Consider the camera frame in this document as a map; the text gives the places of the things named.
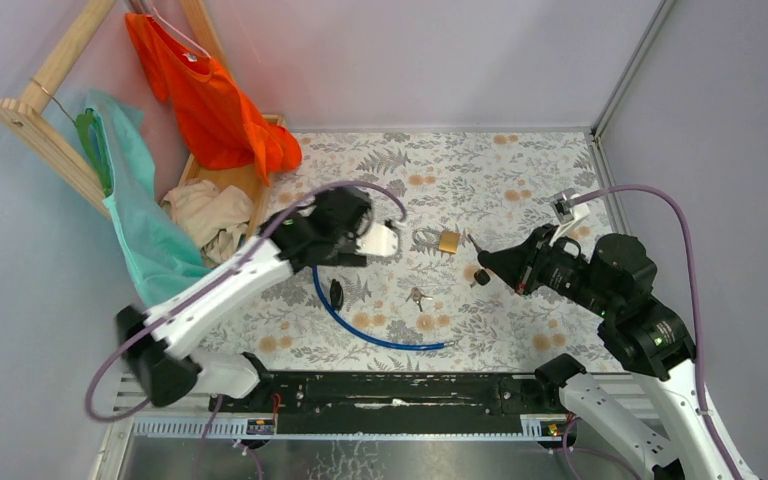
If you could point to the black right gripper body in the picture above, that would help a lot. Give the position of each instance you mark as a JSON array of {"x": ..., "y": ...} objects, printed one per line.
[{"x": 555, "y": 266}]

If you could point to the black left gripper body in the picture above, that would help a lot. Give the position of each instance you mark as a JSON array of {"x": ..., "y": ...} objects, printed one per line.
[{"x": 344, "y": 251}]

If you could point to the black headed key pair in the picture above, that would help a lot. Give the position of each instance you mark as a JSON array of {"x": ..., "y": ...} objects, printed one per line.
[{"x": 481, "y": 276}]

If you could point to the black padlock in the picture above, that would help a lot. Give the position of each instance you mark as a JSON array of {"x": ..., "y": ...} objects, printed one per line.
[{"x": 336, "y": 295}]

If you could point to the brass padlock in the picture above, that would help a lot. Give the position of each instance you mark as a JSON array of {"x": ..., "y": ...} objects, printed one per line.
[{"x": 428, "y": 240}]

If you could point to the blue cable lock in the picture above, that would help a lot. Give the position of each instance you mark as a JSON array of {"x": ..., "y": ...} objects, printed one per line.
[{"x": 360, "y": 324}]

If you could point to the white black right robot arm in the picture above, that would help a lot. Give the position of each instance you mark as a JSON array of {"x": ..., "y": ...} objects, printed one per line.
[{"x": 648, "y": 339}]

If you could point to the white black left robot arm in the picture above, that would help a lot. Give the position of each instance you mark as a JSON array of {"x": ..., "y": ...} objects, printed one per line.
[{"x": 161, "y": 343}]

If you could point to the silver key bunch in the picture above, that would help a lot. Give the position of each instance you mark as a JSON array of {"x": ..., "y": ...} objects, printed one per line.
[{"x": 417, "y": 296}]

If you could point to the beige crumpled cloth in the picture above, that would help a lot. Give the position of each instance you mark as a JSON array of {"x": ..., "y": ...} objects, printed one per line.
[{"x": 216, "y": 219}]

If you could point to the orange t-shirt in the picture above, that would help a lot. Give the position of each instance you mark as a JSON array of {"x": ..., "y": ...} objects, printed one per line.
[{"x": 219, "y": 124}]

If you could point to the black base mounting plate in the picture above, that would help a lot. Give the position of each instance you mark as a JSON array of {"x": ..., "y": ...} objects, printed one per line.
[{"x": 382, "y": 403}]

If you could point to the teal cloth garment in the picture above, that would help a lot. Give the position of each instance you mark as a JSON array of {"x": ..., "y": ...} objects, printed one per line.
[{"x": 162, "y": 260}]

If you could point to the green clothes hanger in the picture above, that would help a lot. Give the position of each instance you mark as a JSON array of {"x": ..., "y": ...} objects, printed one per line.
[{"x": 91, "y": 136}]

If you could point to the pink clothes hanger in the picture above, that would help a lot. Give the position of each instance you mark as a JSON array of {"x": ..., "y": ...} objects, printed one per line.
[{"x": 155, "y": 13}]

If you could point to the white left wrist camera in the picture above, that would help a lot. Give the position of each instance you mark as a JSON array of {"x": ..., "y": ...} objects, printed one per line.
[{"x": 379, "y": 240}]

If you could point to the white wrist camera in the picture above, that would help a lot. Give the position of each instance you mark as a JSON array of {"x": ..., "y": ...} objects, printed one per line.
[
  {"x": 569, "y": 214},
  {"x": 379, "y": 240}
]

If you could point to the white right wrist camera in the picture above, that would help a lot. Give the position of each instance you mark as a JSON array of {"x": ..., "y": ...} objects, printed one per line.
[{"x": 569, "y": 214}]

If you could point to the grey aluminium frame rail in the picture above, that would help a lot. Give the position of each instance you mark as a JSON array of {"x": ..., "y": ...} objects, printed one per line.
[{"x": 635, "y": 147}]

